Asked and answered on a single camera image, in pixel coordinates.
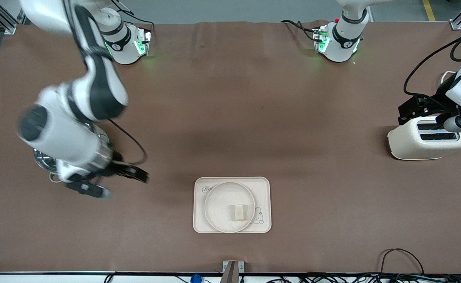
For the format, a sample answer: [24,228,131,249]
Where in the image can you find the round cream plate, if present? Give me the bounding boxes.
[204,182,256,233]

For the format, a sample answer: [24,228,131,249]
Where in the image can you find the small white bun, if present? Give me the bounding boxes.
[230,203,248,222]

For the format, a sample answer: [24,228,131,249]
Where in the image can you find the cream rabbit print tray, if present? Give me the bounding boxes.
[193,176,272,234]

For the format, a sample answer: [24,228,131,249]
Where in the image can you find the steel electric cooking pot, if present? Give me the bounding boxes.
[33,122,114,184]

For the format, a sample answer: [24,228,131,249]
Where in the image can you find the cream two-slot toaster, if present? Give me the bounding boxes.
[387,116,461,161]

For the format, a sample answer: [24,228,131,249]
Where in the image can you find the glass pot lid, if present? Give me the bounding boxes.
[33,147,58,171]

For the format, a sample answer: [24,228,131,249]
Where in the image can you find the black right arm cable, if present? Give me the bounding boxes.
[108,118,149,165]

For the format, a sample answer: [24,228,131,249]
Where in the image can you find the grey metal camera bracket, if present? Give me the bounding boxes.
[219,260,245,283]

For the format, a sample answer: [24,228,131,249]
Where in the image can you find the black looped cable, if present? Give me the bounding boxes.
[379,248,426,276]

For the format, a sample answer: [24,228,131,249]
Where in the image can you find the black arm base cable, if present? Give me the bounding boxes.
[280,19,320,43]
[111,0,155,31]

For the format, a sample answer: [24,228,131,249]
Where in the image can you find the tangled black cables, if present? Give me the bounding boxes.
[265,273,461,283]

